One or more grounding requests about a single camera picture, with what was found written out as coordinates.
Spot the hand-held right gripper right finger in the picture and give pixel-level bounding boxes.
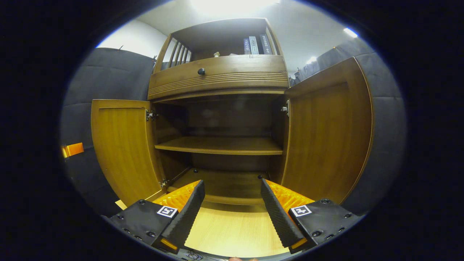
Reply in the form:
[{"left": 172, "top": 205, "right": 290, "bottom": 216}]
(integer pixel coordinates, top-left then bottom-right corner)
[{"left": 260, "top": 178, "right": 363, "bottom": 254}]

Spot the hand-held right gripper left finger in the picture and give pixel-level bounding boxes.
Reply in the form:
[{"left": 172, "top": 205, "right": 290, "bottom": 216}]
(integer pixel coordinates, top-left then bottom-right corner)
[{"left": 109, "top": 180, "right": 206, "bottom": 254}]

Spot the wooden shoe cabinet door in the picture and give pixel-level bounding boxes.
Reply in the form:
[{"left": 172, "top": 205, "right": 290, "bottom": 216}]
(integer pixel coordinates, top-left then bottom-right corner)
[
  {"left": 91, "top": 99, "right": 167, "bottom": 207},
  {"left": 281, "top": 57, "right": 374, "bottom": 205}
]

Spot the wooden cabinet inner shelf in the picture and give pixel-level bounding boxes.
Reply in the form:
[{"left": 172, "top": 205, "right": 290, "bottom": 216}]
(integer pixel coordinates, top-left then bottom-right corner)
[{"left": 155, "top": 136, "right": 284, "bottom": 156}]

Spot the wooden cabinet drawer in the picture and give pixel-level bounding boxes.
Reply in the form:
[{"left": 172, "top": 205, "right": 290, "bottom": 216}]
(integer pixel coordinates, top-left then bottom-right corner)
[{"left": 148, "top": 54, "right": 289, "bottom": 100}]

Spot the black backdrop cloth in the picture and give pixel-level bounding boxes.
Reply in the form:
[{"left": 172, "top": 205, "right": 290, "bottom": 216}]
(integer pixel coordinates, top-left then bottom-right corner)
[{"left": 60, "top": 36, "right": 407, "bottom": 218}]

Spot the dark spine book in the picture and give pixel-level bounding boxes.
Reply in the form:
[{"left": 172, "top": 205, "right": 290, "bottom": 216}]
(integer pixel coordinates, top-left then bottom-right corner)
[{"left": 260, "top": 34, "right": 273, "bottom": 55}]

